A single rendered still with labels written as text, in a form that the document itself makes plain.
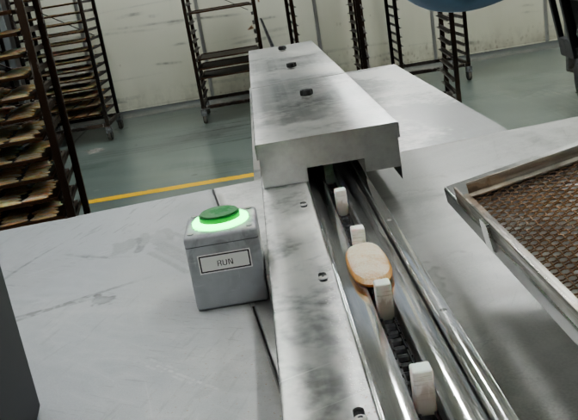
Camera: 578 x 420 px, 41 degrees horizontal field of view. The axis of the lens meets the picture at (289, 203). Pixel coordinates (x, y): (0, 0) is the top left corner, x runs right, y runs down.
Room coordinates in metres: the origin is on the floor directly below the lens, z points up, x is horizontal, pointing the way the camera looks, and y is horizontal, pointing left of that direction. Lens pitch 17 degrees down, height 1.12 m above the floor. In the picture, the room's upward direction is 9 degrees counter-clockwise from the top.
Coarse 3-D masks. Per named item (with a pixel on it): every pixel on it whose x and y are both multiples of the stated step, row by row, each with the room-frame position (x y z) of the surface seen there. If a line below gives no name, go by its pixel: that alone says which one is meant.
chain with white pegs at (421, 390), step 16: (336, 192) 0.84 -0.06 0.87; (336, 208) 0.85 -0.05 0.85; (352, 224) 0.80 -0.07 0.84; (352, 240) 0.71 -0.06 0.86; (368, 288) 0.62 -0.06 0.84; (384, 288) 0.56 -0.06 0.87; (384, 304) 0.56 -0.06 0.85; (384, 320) 0.56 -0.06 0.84; (400, 336) 0.53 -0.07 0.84; (400, 352) 0.51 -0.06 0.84; (400, 368) 0.48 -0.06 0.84; (416, 368) 0.42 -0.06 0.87; (416, 384) 0.42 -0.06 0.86; (432, 384) 0.42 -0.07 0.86; (416, 400) 0.42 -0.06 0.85; (432, 400) 0.42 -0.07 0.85; (432, 416) 0.42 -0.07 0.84
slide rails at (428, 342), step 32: (320, 192) 0.91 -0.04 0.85; (352, 192) 0.89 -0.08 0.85; (352, 288) 0.61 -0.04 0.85; (416, 320) 0.53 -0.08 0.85; (384, 352) 0.49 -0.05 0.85; (448, 352) 0.47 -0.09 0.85; (384, 384) 0.45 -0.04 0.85; (448, 384) 0.43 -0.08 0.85; (384, 416) 0.41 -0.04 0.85; (416, 416) 0.40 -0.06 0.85; (448, 416) 0.40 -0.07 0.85; (480, 416) 0.39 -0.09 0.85
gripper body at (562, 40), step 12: (552, 0) 0.45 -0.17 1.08; (564, 0) 0.43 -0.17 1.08; (576, 0) 0.41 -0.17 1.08; (552, 12) 0.45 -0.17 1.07; (564, 12) 0.43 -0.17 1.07; (576, 12) 0.43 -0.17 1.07; (564, 24) 0.44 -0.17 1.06; (576, 24) 0.43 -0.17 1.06; (564, 36) 0.45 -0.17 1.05; (576, 36) 0.44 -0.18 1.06; (564, 48) 0.45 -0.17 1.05; (576, 48) 0.43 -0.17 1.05
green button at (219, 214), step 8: (208, 208) 0.73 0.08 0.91; (216, 208) 0.72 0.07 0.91; (224, 208) 0.72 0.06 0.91; (232, 208) 0.71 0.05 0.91; (200, 216) 0.71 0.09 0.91; (208, 216) 0.70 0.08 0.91; (216, 216) 0.70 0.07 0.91; (224, 216) 0.70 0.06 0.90; (232, 216) 0.70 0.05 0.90; (208, 224) 0.70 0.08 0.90
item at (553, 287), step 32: (544, 160) 0.69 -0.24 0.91; (576, 160) 0.68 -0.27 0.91; (480, 192) 0.68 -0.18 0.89; (512, 192) 0.66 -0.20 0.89; (576, 192) 0.61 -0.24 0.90; (544, 224) 0.57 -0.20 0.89; (576, 224) 0.55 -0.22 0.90; (512, 256) 0.53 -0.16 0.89; (544, 256) 0.51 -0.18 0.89; (576, 256) 0.50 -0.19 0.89; (544, 288) 0.47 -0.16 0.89; (576, 288) 0.46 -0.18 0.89; (576, 320) 0.41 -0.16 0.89
